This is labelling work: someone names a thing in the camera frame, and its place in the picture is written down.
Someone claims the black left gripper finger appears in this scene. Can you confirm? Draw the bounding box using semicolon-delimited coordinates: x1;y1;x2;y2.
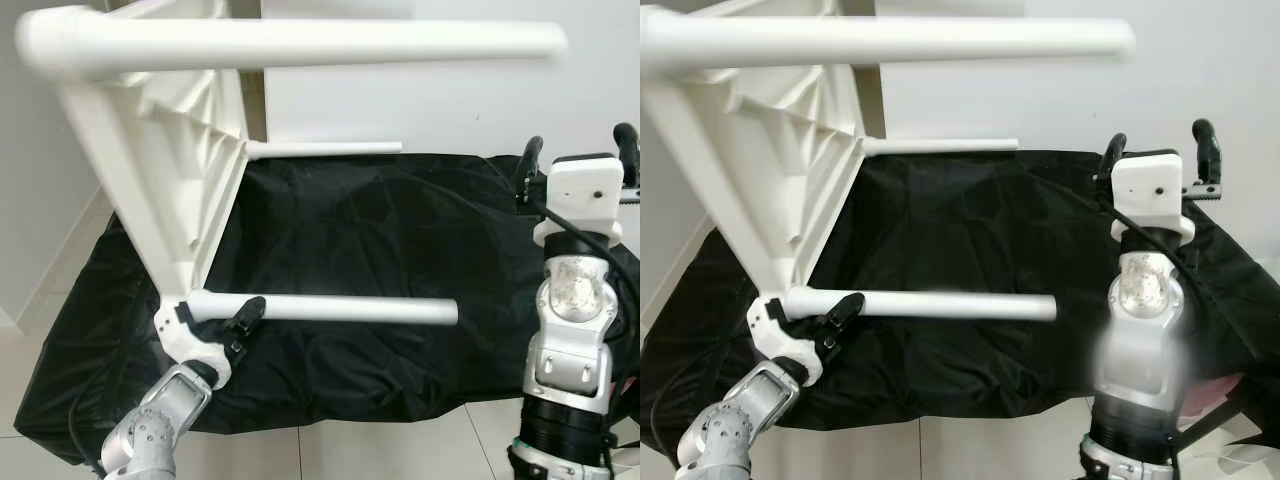
225;296;267;336
820;292;867;331

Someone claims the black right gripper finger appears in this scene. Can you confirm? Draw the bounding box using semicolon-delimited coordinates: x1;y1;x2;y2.
1192;118;1223;186
520;135;546;186
612;122;641;186
1098;132;1128;186

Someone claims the white plastic table leg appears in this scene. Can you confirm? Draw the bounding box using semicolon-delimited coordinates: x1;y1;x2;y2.
245;140;404;161
862;137;1019;157
60;18;569;73
783;287;1058;323
640;15;1136;73
185;290;459;326

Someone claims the white plastic children table top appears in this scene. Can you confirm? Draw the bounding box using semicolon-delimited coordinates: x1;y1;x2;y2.
15;0;251;301
640;0;866;301

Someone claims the black fabric table cloth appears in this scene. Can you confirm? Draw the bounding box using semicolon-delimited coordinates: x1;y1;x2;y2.
640;150;1280;461
15;152;641;466

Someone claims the black metal pole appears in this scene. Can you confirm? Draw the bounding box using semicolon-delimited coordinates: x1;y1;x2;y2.
1175;390;1251;441

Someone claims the white round floor fan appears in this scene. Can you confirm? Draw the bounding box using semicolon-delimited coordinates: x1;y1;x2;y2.
1170;420;1280;480

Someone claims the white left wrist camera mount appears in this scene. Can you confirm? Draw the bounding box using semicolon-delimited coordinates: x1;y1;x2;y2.
748;297;826;386
153;300;233;389

